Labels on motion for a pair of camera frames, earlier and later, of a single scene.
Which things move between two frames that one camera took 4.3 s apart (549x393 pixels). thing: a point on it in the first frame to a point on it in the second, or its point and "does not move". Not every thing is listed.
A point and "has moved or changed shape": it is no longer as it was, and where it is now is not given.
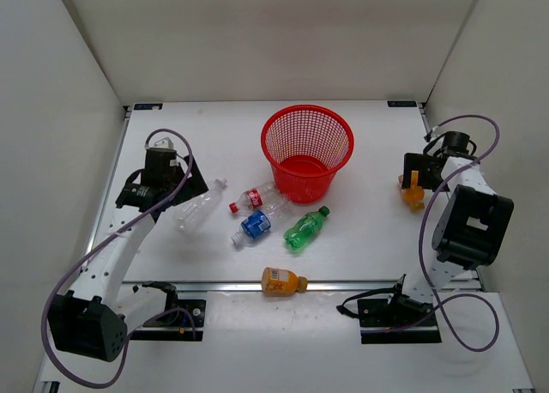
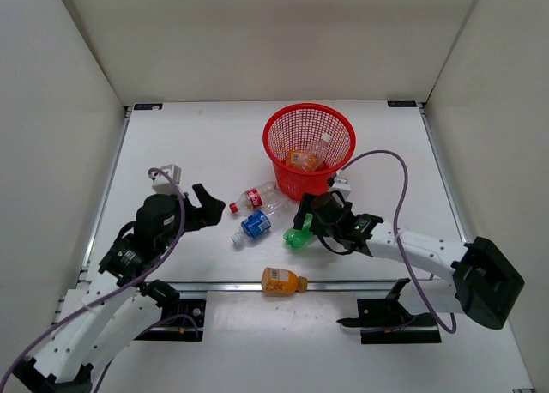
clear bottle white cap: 192,214 has moved or changed shape
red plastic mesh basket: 307,146 does not move
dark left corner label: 147,105 does not move
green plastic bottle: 301,233 does not move
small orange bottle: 414,194 to 308,160
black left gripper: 195,185 to 208,214
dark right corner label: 401,104 does not move
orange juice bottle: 276,280 does not move
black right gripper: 417,161 to 307,208
